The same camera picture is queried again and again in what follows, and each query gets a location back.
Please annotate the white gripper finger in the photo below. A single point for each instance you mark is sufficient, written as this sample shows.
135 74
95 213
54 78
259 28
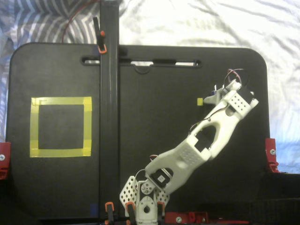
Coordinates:
212 99

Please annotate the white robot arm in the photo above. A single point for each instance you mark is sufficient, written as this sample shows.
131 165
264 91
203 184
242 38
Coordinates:
187 157

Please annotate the small yellow tape marker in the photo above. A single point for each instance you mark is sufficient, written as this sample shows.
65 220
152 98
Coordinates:
200 101

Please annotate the flat black beam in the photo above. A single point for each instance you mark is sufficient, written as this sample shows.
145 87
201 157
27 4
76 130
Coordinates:
109 93

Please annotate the orange black spring clamp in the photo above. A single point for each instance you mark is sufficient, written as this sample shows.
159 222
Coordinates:
130 212
110 219
101 42

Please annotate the yellow tape square outline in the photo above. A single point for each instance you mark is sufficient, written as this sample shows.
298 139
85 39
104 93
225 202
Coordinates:
61 100

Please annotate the red corner bracket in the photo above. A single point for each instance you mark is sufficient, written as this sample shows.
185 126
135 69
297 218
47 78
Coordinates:
174 216
4 152
269 145

